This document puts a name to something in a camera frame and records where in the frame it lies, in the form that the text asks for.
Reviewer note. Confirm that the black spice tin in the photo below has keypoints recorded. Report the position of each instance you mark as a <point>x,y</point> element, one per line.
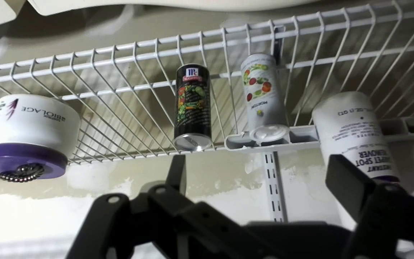
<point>192,110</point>

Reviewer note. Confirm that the white jar with purple lid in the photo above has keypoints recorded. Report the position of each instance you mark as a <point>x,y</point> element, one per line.
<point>28,125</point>

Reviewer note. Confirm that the white carpet cleaner spray can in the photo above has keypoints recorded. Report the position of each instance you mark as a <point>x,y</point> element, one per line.
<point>345,130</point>

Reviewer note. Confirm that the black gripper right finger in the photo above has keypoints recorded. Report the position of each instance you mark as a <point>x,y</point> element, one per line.
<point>393,221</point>

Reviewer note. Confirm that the white slotted wall rail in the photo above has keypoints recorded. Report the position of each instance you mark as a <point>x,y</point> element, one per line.
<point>273,188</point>

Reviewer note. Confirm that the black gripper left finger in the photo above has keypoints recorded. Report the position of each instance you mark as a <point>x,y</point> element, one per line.
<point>135,231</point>

